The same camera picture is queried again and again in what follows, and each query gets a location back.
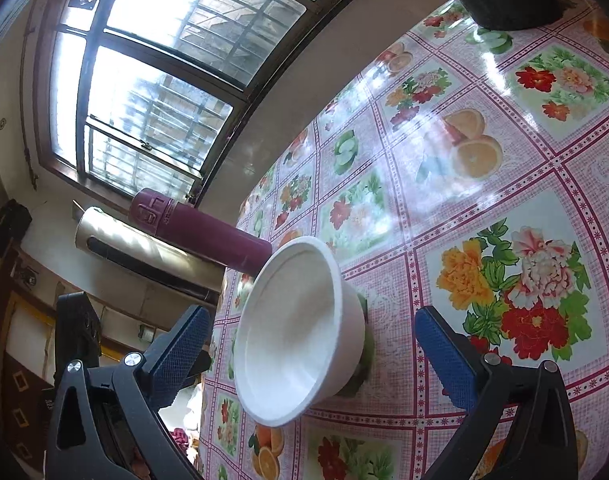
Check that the black wall box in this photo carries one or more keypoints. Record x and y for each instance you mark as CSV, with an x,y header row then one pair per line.
x,y
9,227

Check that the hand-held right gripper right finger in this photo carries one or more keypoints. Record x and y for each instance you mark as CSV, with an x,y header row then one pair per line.
x,y
447,360

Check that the purple thermos bottle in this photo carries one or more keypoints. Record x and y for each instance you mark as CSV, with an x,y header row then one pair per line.
x,y
199,230

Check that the tall standing air conditioner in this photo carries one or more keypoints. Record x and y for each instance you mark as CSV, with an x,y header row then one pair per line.
x,y
134,250

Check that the large white bowl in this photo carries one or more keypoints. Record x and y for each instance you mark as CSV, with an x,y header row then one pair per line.
x,y
294,335

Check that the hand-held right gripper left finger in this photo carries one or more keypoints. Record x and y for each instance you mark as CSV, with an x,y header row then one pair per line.
x,y
179,355

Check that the barred window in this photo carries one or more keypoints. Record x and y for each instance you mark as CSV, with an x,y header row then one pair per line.
x,y
159,60

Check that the wall socket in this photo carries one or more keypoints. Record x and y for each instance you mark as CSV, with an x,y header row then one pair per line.
x,y
146,332

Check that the red cloth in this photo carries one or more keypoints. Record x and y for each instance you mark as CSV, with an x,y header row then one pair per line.
x,y
180,442

